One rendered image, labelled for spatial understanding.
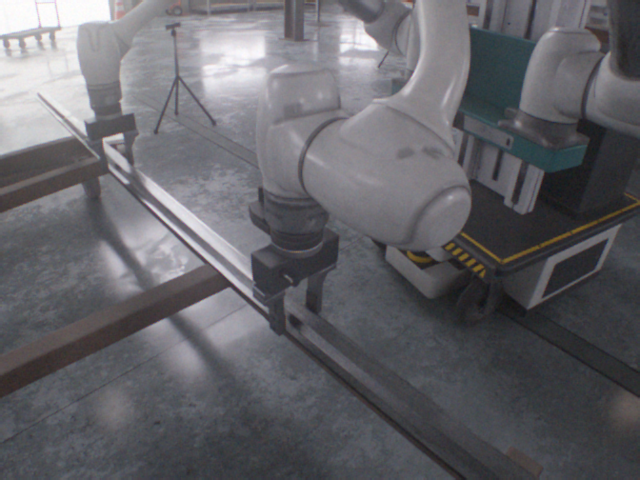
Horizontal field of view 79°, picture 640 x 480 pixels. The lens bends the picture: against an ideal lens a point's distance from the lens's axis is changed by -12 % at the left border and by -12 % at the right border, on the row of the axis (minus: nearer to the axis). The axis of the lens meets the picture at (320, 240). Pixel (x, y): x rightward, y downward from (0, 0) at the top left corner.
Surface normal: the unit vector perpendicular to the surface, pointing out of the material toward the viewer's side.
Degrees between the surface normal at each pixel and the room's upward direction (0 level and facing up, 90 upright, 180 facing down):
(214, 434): 0
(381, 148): 40
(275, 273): 90
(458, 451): 75
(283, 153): 84
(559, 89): 92
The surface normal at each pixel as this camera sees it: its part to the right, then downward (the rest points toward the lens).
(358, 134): -0.52, -0.41
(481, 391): 0.04, -0.83
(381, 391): -0.70, 0.12
